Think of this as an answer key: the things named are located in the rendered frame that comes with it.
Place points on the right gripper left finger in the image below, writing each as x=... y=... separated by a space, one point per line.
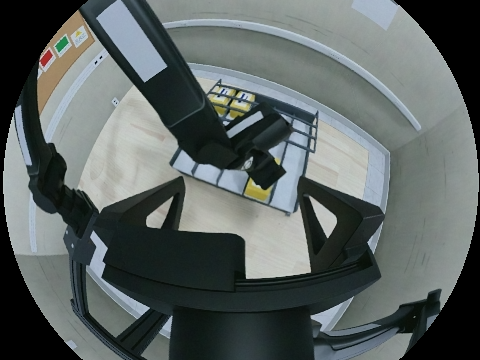
x=135 y=209

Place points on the yellow and white butter carton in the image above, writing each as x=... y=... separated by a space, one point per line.
x=256 y=191
x=223 y=100
x=241 y=104

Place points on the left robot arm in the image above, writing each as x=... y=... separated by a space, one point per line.
x=137 y=40

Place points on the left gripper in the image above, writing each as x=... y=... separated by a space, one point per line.
x=272 y=173

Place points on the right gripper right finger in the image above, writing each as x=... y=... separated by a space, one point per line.
x=356 y=221

